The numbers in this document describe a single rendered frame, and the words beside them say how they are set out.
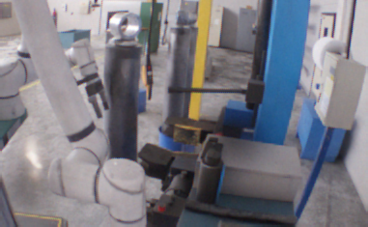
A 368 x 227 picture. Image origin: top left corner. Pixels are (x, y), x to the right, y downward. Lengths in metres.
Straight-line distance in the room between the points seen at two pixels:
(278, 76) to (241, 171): 0.51
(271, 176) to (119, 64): 0.92
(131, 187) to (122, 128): 1.06
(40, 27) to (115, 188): 0.39
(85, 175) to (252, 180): 0.64
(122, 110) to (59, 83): 0.93
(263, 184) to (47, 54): 0.83
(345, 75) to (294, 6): 0.52
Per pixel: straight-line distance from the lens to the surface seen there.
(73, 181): 0.57
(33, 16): 0.65
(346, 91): 1.59
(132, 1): 13.14
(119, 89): 1.48
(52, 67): 0.63
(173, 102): 2.84
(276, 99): 1.32
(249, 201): 1.05
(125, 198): 0.54
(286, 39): 1.27
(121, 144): 1.62
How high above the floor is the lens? 1.71
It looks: 20 degrees down
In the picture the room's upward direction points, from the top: 6 degrees clockwise
